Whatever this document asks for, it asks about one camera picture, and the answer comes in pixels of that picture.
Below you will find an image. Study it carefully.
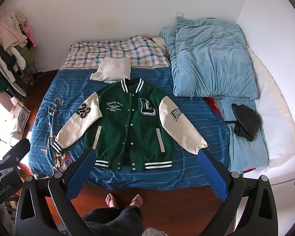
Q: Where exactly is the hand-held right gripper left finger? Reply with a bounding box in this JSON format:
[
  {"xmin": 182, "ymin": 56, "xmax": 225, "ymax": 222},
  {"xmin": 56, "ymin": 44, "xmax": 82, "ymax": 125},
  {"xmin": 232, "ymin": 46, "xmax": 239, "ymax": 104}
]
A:
[{"xmin": 16, "ymin": 147, "xmax": 97, "ymax": 236}]

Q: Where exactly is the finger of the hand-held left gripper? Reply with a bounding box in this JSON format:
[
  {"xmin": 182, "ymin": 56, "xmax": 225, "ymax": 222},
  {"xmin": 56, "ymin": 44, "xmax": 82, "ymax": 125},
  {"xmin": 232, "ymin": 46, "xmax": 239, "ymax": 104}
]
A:
[{"xmin": 0, "ymin": 138, "xmax": 31, "ymax": 167}]

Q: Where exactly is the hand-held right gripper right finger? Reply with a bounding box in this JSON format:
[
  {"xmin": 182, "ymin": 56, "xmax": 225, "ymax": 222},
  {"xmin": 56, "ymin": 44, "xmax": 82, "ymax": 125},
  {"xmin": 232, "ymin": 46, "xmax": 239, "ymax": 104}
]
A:
[{"xmin": 197, "ymin": 147, "xmax": 280, "ymax": 236}]

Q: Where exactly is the green and cream varsity jacket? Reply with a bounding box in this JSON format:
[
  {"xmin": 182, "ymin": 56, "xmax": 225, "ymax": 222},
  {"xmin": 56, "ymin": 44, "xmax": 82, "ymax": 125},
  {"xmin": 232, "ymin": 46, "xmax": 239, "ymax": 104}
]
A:
[{"xmin": 52, "ymin": 78, "xmax": 208, "ymax": 172}]

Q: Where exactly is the clothes rack with garments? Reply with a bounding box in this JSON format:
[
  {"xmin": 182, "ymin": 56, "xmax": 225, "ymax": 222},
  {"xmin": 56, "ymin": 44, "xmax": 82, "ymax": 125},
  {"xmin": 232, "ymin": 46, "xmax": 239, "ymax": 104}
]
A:
[{"xmin": 0, "ymin": 11, "xmax": 38, "ymax": 101}]

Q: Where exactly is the printed tote bag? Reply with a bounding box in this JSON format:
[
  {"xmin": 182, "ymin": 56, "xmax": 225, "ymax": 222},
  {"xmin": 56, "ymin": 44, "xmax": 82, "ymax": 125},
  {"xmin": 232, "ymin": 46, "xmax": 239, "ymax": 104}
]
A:
[{"xmin": 11, "ymin": 98, "xmax": 31, "ymax": 138}]

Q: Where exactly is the person's left foot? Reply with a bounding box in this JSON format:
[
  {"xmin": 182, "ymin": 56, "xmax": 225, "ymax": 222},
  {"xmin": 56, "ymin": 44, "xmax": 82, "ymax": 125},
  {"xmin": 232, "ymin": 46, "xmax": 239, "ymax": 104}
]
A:
[{"xmin": 105, "ymin": 192, "xmax": 118, "ymax": 209}]

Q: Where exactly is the person's foot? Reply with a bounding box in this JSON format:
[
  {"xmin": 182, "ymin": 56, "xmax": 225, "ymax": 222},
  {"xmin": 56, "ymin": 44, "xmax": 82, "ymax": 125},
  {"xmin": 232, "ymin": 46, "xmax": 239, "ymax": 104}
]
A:
[
  {"xmin": 128, "ymin": 194, "xmax": 144, "ymax": 208},
  {"xmin": 105, "ymin": 192, "xmax": 118, "ymax": 209}
]

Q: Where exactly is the person's dark fuzzy clothing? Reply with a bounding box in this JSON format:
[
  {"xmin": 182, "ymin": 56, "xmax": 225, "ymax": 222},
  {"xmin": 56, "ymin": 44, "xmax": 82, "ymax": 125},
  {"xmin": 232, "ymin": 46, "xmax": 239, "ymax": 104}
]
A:
[{"xmin": 60, "ymin": 205, "xmax": 168, "ymax": 236}]

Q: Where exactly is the person's right foot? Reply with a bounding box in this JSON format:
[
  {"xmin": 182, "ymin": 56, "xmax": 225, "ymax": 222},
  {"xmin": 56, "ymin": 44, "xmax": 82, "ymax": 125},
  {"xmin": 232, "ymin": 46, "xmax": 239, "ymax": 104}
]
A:
[{"xmin": 128, "ymin": 194, "xmax": 144, "ymax": 208}]

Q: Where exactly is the black cloth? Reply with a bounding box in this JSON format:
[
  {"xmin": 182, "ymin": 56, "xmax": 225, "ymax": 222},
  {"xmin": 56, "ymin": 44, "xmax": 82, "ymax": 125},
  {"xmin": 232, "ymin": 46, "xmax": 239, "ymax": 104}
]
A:
[{"xmin": 227, "ymin": 103, "xmax": 262, "ymax": 142}]

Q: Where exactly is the blue striped bed sheet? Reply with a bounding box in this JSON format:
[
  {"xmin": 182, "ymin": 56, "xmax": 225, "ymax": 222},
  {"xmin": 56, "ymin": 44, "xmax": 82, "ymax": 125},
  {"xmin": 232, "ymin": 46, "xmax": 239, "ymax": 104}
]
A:
[{"xmin": 31, "ymin": 67, "xmax": 233, "ymax": 191}]

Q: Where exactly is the red cloth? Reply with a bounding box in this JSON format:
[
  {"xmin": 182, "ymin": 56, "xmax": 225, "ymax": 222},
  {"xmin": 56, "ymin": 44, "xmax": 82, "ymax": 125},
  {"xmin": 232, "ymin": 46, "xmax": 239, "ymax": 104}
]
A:
[{"xmin": 203, "ymin": 98, "xmax": 222, "ymax": 116}]

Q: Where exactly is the white quilted mattress pad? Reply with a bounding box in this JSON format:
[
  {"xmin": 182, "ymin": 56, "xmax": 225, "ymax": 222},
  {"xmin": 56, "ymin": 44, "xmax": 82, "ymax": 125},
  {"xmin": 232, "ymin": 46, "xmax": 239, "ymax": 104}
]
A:
[{"xmin": 247, "ymin": 47, "xmax": 295, "ymax": 160}]

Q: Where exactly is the white fluffy folded cloth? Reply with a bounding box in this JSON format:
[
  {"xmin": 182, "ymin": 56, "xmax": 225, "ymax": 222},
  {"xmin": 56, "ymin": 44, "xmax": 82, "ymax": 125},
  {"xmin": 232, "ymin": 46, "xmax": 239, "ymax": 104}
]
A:
[{"xmin": 90, "ymin": 57, "xmax": 131, "ymax": 83}]

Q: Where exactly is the light blue duvet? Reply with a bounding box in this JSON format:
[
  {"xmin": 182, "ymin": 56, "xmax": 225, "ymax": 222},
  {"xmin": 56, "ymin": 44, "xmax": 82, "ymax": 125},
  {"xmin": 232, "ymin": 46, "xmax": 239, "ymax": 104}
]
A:
[{"xmin": 160, "ymin": 17, "xmax": 269, "ymax": 174}]

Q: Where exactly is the plaid blanket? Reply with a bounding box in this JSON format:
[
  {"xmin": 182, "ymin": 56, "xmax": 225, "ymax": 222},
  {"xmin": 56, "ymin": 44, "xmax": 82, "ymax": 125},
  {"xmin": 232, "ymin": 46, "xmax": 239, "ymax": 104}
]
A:
[{"xmin": 61, "ymin": 36, "xmax": 171, "ymax": 70}]

